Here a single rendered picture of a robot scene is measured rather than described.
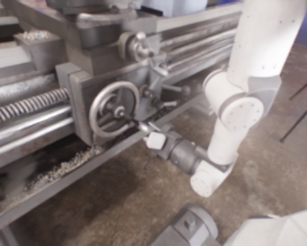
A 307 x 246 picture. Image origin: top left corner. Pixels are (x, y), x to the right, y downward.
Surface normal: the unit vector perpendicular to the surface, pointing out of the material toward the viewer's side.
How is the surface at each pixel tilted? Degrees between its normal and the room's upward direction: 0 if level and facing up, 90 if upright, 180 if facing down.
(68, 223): 0
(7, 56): 36
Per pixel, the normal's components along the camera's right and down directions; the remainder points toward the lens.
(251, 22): -0.79, 0.39
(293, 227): 0.29, -0.59
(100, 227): 0.07, -0.78
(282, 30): 0.11, 0.62
